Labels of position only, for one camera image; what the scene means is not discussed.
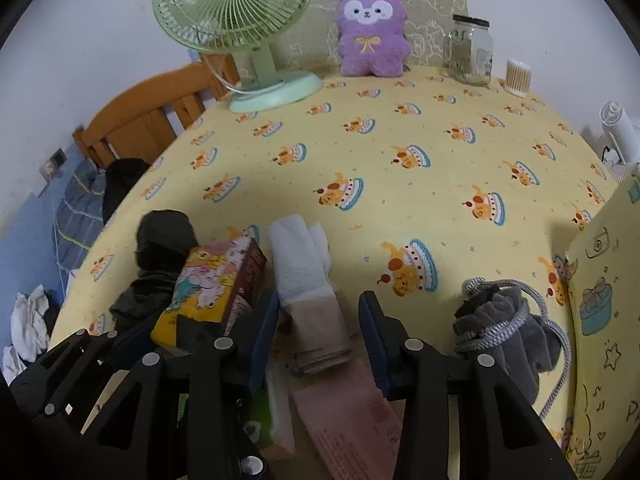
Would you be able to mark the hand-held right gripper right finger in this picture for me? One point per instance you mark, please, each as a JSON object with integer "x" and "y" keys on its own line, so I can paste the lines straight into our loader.
{"x": 372, "y": 340}

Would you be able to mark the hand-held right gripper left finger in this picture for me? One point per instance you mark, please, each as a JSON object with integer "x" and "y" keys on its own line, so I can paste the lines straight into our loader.
{"x": 265, "y": 332}

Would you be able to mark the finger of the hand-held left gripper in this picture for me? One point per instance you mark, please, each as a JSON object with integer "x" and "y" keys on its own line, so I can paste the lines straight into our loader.
{"x": 100, "y": 352}

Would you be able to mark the cartoon printed tissue pack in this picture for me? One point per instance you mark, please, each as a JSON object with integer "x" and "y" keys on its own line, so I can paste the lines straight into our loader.
{"x": 210, "y": 280}

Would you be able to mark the pink packet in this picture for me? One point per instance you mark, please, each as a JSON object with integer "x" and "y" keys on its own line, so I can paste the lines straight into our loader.
{"x": 345, "y": 420}

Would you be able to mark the black plastic bag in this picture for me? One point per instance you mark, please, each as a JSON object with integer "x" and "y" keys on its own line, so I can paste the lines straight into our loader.
{"x": 160, "y": 240}

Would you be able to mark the yellow printed fabric storage box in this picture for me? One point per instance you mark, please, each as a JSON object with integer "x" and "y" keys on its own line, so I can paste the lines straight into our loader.
{"x": 610, "y": 310}

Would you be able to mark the beige folded cloth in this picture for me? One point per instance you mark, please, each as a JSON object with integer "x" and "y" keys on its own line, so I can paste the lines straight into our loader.
{"x": 317, "y": 332}

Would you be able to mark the white tissue packet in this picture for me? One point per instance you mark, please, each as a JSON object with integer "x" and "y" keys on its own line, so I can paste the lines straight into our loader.
{"x": 280, "y": 405}

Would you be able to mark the white folded cloth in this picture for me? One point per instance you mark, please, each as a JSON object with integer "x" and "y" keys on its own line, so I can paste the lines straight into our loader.
{"x": 300, "y": 265}

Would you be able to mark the white crumpled clothes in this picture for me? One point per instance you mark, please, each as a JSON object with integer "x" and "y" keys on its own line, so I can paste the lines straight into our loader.
{"x": 30, "y": 315}

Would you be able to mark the green packet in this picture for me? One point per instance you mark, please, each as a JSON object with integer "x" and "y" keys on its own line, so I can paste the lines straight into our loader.
{"x": 257, "y": 425}

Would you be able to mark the blue plaid bedding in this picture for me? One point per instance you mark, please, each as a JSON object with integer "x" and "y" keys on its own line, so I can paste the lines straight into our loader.
{"x": 75, "y": 210}

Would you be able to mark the black cloth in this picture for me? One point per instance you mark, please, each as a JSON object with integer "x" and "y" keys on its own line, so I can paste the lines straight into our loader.
{"x": 122, "y": 185}

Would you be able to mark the wooden chair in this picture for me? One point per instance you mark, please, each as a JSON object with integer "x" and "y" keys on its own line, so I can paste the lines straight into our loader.
{"x": 145, "y": 110}

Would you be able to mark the cotton swab container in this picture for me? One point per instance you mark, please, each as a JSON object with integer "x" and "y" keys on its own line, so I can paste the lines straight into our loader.
{"x": 517, "y": 77}

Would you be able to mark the glass jar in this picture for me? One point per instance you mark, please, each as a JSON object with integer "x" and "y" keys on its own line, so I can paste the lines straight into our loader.
{"x": 467, "y": 55}

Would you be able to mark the purple plush toy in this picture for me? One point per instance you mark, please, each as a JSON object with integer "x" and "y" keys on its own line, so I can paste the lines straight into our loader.
{"x": 370, "y": 35}

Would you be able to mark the white standing fan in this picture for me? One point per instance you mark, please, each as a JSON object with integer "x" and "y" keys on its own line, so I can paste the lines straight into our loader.
{"x": 620, "y": 130}

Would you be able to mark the wall socket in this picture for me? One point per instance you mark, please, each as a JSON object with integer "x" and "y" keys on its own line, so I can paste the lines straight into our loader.
{"x": 54, "y": 162}

